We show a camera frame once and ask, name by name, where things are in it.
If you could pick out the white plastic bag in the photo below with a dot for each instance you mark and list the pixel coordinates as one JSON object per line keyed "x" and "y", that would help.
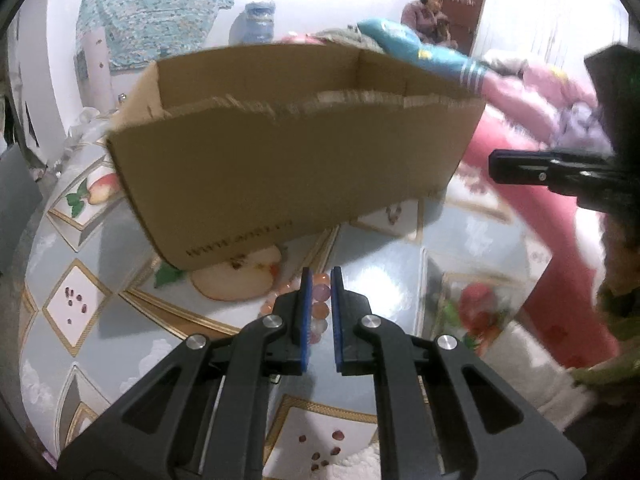
{"x": 85, "y": 122}

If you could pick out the white dotted roll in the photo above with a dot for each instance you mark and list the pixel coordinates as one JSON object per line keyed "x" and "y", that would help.
{"x": 94, "y": 70}

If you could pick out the pink floral blanket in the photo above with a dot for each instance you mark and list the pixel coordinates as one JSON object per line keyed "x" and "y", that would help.
{"x": 550, "y": 260}

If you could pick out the grey board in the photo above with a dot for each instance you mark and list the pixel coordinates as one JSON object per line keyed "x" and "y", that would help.
{"x": 17, "y": 200}

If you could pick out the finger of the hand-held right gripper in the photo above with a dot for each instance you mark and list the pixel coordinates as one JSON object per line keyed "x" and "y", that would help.
{"x": 525, "y": 167}

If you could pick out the blue floral wall cloth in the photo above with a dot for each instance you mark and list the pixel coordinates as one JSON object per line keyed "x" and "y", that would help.
{"x": 150, "y": 10}

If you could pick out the blue water bottle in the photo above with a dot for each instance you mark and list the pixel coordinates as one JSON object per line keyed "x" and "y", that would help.
{"x": 255, "y": 25}

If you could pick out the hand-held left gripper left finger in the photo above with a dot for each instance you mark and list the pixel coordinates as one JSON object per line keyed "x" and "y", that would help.
{"x": 306, "y": 320}

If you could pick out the blue printed pillow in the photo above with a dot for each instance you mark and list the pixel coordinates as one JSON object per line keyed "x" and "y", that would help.
{"x": 425, "y": 50}

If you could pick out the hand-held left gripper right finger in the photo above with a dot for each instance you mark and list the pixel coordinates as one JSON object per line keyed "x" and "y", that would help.
{"x": 337, "y": 320}

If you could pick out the cardboard box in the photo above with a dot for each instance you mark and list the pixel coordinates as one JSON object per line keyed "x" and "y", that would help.
{"x": 275, "y": 185}

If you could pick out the pink garment pile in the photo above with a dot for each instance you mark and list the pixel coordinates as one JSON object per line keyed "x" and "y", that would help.
{"x": 535, "y": 80}

